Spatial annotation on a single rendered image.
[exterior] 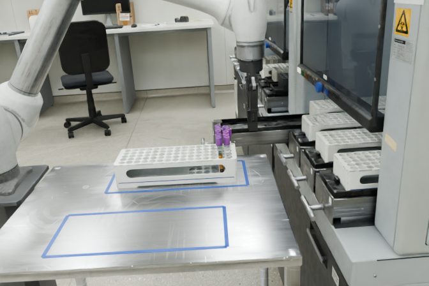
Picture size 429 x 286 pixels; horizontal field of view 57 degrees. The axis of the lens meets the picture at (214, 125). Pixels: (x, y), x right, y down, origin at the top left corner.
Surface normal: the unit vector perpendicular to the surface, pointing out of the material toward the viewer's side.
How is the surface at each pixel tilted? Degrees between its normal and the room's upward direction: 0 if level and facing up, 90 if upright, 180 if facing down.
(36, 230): 0
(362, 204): 90
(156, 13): 90
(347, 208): 90
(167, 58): 90
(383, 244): 0
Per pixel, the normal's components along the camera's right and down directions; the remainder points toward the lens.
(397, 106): -1.00, 0.07
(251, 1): 0.03, 0.11
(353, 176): 0.05, 0.33
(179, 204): -0.06, -0.94
